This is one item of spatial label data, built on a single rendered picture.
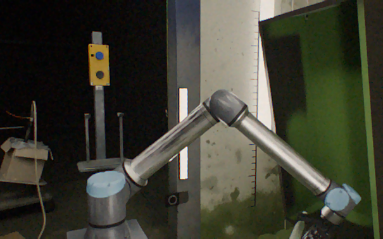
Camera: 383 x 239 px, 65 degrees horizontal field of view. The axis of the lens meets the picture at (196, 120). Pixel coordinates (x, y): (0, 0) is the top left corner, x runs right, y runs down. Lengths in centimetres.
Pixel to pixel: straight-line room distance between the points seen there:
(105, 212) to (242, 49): 153
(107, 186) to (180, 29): 122
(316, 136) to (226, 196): 80
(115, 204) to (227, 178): 122
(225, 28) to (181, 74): 47
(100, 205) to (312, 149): 135
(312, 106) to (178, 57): 91
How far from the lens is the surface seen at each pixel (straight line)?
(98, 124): 213
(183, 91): 203
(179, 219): 224
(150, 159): 136
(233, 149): 229
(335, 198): 130
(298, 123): 195
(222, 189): 232
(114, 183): 125
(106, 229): 130
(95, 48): 207
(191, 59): 209
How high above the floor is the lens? 127
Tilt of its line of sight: 6 degrees down
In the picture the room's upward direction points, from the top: straight up
